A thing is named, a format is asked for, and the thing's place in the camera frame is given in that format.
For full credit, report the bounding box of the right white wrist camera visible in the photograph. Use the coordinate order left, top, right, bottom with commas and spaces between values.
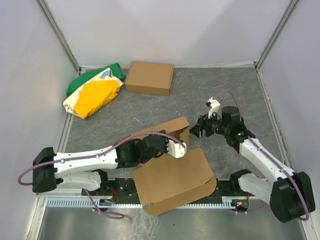
205, 97, 221, 119

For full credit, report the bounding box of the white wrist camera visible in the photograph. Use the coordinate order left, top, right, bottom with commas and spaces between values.
167, 139, 187, 159
205, 97, 221, 119

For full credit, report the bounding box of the closed folded cardboard box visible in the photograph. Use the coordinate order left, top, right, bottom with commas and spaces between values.
125, 61, 174, 96

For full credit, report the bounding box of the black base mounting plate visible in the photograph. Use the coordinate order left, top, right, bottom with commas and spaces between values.
89, 178, 248, 204

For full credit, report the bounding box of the aluminium front rail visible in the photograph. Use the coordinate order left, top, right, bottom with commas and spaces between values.
34, 176, 313, 200

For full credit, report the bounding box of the left aluminium frame post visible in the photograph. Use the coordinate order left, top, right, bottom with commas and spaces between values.
35, 0, 81, 74

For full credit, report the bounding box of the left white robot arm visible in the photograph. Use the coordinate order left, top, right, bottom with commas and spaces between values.
32, 134, 171, 193

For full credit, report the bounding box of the right aluminium frame post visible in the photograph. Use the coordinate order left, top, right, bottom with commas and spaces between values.
255, 0, 300, 71

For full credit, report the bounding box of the cardboard box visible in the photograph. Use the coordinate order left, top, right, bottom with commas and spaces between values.
125, 61, 174, 96
117, 115, 218, 216

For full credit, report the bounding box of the light blue slotted cable duct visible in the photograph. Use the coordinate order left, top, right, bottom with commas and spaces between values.
45, 197, 240, 210

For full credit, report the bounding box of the aluminium frame post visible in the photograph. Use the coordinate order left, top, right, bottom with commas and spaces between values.
255, 0, 300, 71
35, 0, 81, 74

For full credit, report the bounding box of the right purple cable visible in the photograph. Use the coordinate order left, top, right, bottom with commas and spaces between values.
212, 90, 311, 222

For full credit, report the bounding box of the green yellow white cloth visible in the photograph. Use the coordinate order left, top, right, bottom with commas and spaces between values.
62, 62, 126, 119

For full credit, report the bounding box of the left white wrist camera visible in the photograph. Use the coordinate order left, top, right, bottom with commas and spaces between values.
167, 139, 187, 159

